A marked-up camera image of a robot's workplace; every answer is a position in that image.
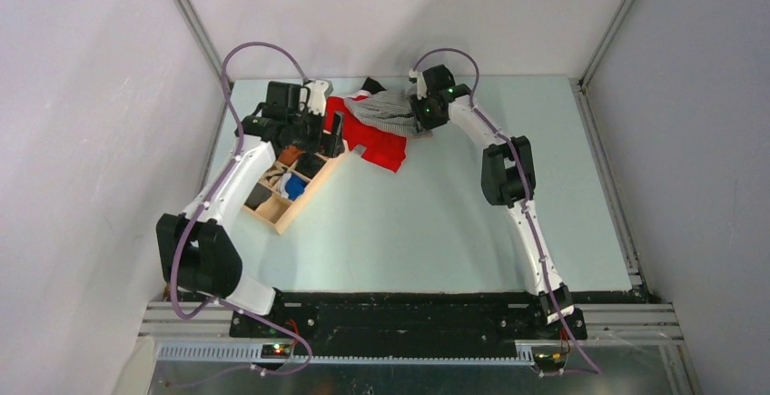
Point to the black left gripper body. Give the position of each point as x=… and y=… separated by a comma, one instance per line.
x=308, y=131

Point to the blue rolled cloth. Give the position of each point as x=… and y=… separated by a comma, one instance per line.
x=291, y=186

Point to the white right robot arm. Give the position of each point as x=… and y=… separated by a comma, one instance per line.
x=507, y=179

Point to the dark grey rolled cloth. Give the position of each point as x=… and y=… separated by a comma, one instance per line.
x=258, y=196

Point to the aluminium front frame rail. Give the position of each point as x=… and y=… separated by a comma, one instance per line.
x=207, y=337

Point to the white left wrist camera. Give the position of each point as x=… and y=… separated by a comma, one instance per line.
x=314, y=95

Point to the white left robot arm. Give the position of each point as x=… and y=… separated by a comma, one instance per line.
x=196, y=251

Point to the red garment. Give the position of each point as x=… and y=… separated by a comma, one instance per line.
x=387, y=150

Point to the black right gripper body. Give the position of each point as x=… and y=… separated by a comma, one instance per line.
x=423, y=113

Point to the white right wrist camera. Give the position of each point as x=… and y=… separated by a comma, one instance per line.
x=420, y=87

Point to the brown rolled cloth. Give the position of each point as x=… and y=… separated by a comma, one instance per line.
x=290, y=156

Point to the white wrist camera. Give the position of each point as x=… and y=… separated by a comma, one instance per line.
x=314, y=95
x=420, y=87

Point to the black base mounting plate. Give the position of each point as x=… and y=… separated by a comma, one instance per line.
x=487, y=325

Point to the grey striped underwear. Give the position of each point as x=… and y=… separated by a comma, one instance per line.
x=389, y=112

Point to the wooden compartment organizer box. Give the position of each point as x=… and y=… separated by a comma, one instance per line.
x=280, y=213

